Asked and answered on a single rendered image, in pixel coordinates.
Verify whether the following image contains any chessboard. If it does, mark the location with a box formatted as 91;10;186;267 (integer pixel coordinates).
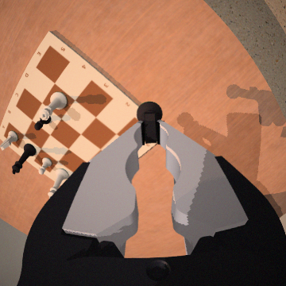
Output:
0;31;138;181

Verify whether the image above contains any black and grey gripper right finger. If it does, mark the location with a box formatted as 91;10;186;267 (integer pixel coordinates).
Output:
156;120;286;282

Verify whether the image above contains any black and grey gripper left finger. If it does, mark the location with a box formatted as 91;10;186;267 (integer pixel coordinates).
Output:
17;121;145;286

